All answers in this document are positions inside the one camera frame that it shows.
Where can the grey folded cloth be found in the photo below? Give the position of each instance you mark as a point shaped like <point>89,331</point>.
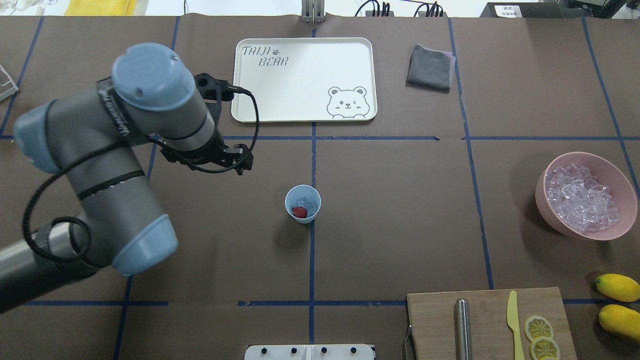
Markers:
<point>431,69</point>

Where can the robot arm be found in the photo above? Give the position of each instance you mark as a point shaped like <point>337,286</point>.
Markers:
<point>97,208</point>

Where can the lemon slice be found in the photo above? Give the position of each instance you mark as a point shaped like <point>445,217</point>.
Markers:
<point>538,327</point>
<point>544,348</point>

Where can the whole yellow lemon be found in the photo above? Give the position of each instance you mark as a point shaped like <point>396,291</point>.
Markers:
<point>618,287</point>
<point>620,321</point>

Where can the bamboo cutting board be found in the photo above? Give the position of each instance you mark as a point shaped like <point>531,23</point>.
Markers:
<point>432,316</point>

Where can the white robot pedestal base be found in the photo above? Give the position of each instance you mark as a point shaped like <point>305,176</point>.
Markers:
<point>345,351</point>

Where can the red strawberry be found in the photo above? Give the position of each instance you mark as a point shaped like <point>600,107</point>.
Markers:
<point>299,212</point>

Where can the yellow cloth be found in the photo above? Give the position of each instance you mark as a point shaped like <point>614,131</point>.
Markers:
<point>101,8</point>

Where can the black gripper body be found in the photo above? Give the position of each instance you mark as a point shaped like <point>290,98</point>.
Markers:
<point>234,156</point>

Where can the pink bowl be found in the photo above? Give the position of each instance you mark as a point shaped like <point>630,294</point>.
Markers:
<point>622,192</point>

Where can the aluminium frame post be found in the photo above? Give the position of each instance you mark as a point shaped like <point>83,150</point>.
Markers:
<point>313,11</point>

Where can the steel muddler black tip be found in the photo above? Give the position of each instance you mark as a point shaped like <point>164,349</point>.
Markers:
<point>463,346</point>

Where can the cream bear serving tray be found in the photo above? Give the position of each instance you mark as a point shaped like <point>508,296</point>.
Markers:
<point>305,80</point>

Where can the yellow plastic knife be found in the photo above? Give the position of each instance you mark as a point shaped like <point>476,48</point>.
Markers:
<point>512,318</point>

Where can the light blue plastic cup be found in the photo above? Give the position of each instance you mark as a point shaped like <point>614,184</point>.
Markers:
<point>302,191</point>

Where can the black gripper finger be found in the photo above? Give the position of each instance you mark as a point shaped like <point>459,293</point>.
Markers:
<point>239,158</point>

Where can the white wire cup rack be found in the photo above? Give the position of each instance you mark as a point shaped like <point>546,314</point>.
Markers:
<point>8,87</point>

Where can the clear ice cubes pile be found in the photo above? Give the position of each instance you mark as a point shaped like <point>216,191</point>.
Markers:
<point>581,202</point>

